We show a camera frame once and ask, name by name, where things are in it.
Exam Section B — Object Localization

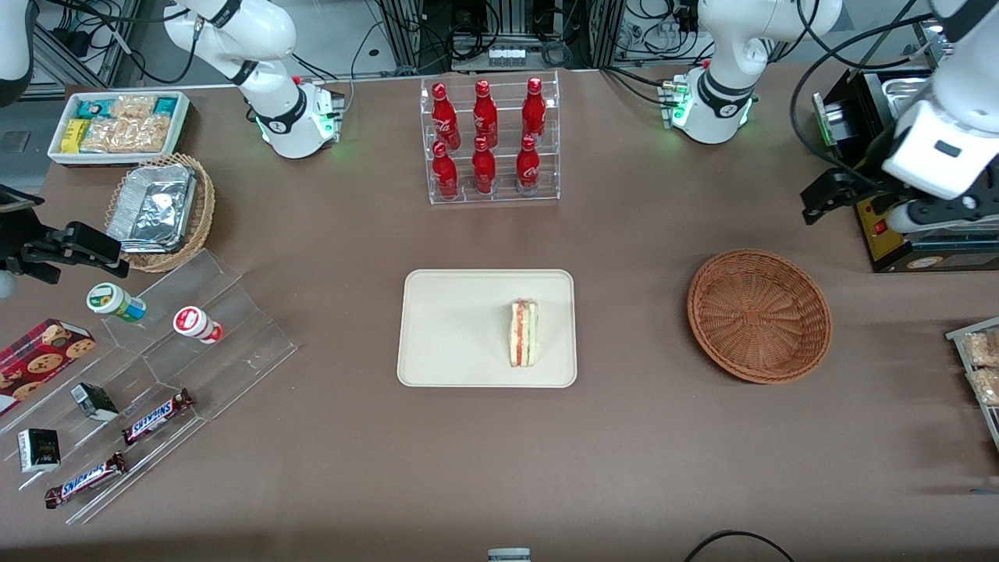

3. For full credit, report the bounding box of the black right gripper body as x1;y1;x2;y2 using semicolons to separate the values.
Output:
0;187;75;286

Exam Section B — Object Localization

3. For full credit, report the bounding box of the clear acrylic bottle rack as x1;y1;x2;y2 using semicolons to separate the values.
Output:
420;70;561;206

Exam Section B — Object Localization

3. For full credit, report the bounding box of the clear snack pack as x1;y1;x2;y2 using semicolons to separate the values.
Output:
962;331;999;368
970;367;999;407

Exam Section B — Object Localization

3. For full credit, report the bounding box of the green capped white bottle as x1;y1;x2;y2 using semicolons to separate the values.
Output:
86;283;148;323

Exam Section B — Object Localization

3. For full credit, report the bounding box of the grey metal snack tray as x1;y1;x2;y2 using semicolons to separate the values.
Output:
946;316;999;454

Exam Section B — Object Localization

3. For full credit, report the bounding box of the snickers chocolate bar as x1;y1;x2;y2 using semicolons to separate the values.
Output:
44;451;130;510
121;388;194;446

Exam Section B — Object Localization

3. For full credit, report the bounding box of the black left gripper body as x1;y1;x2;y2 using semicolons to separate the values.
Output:
829;168;887;208

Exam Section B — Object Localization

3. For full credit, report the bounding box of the brown round wicker basket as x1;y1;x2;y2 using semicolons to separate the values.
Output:
687;248;833;385

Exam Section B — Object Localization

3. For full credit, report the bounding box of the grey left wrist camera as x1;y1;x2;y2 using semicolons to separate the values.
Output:
886;195;999;236

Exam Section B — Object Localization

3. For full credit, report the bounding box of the light oval wicker basket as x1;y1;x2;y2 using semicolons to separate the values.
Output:
105;153;217;273

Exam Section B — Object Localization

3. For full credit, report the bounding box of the red capped white bottle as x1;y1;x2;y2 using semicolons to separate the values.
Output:
172;306;225;345

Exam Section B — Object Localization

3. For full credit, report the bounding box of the clear acrylic stepped stand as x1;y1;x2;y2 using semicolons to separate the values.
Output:
0;248;298;525

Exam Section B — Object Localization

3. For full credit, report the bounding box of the black table cable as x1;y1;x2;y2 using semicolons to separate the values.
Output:
684;530;795;562

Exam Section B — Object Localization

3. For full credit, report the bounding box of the black yellow-panel display machine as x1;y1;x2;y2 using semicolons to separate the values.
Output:
812;66;999;274

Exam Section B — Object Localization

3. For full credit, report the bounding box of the red plaid cookie box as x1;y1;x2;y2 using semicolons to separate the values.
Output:
0;318;97;416

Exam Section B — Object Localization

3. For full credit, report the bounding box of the clear cracker bag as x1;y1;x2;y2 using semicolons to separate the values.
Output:
109;95;158;120
81;115;172;154

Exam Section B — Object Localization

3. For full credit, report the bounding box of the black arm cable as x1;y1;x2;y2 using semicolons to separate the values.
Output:
789;0;937;176

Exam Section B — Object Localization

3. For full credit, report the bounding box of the triangular sandwich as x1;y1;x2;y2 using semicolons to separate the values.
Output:
509;297;541;368

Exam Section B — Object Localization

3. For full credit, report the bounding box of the steel pan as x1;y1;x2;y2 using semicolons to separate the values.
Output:
880;74;936;118

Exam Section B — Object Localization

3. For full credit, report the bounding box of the white plastic snack bin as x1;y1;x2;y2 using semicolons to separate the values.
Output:
47;91;191;167

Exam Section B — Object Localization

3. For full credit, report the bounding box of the aluminium frame post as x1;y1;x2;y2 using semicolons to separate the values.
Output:
386;0;427;73
591;0;626;69

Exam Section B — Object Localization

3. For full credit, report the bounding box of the cream rectangular tray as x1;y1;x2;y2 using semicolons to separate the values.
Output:
396;269;578;389

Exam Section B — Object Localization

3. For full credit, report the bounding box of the small black white carton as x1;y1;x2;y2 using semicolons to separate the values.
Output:
70;382;119;422
17;428;62;474

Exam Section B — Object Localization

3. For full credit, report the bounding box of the red cola bottle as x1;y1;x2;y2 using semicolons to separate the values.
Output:
471;137;498;196
432;140;460;200
521;76;548;141
432;83;460;149
516;134;542;194
472;80;500;148

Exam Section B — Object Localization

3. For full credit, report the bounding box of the silver foil container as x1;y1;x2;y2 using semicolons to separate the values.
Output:
106;164;197;255

